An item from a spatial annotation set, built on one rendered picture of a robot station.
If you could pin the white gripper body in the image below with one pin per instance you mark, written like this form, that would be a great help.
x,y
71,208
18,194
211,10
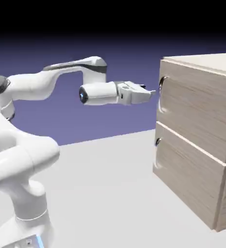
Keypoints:
x,y
139,96

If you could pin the light wood cabinet door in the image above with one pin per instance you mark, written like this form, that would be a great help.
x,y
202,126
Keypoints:
x,y
186,178
194,116

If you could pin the light wood cabinet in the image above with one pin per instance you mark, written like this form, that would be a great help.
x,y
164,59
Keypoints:
x,y
198,139

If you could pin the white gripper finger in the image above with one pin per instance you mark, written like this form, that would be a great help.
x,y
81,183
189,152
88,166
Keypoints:
x,y
152,92
142,85

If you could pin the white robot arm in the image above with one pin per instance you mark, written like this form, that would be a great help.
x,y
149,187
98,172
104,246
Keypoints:
x,y
23,155

